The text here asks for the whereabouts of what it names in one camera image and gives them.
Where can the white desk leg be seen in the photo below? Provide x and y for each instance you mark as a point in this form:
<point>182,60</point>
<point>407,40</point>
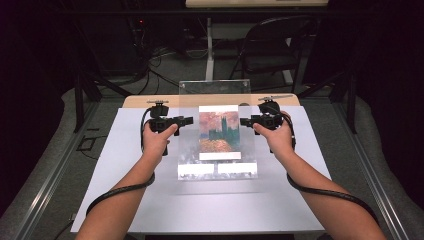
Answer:
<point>209,56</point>
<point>287,76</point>

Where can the white board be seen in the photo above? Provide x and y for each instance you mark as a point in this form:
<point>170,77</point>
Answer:
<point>216,206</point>

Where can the colourful painting print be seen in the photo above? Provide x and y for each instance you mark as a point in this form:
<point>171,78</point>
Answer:
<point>220,131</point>

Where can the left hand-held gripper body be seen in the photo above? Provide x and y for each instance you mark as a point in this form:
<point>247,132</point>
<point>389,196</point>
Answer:
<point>160,123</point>

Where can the person's left hand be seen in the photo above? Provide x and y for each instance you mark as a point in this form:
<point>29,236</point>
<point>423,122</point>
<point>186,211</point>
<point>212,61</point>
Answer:
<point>155,143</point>

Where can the wooden table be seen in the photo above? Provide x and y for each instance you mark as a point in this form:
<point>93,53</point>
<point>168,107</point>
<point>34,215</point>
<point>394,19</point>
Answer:
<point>140,100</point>

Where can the person's right hand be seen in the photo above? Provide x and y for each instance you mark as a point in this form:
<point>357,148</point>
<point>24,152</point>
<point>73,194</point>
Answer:
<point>280,140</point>

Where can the light wooden desk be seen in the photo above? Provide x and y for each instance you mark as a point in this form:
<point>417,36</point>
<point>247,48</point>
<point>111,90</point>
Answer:
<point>253,3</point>

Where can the black metal stand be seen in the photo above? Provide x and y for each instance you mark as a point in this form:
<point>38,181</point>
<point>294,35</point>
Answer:
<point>79,100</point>
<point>351,100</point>

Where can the aluminium rail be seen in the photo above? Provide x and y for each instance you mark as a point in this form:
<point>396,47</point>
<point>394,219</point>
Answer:
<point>50,180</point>
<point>370,180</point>

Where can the black equipment with red light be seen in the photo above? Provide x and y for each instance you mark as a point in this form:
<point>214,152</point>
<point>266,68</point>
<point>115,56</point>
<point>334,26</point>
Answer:
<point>138,40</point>

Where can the black folding chair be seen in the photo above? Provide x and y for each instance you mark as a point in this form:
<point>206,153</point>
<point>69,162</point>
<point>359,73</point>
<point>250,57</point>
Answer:
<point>266,63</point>

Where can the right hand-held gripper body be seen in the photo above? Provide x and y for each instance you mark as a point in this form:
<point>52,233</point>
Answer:
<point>268,118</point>

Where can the clear acrylic photo frame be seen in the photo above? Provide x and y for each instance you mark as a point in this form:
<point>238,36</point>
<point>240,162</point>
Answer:
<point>190,150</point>

